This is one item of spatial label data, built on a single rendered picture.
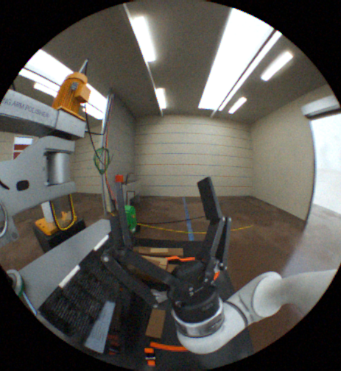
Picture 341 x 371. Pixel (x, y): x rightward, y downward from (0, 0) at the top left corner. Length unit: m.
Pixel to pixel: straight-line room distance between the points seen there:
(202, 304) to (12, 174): 0.72
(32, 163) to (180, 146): 5.12
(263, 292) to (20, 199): 0.84
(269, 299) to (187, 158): 5.17
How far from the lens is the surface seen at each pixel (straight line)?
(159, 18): 2.77
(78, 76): 1.09
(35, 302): 0.74
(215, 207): 0.18
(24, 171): 0.68
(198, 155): 5.28
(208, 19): 2.83
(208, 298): 0.18
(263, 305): 0.29
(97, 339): 0.76
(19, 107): 0.72
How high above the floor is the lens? 1.30
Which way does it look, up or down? 9 degrees down
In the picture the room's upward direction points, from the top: straight up
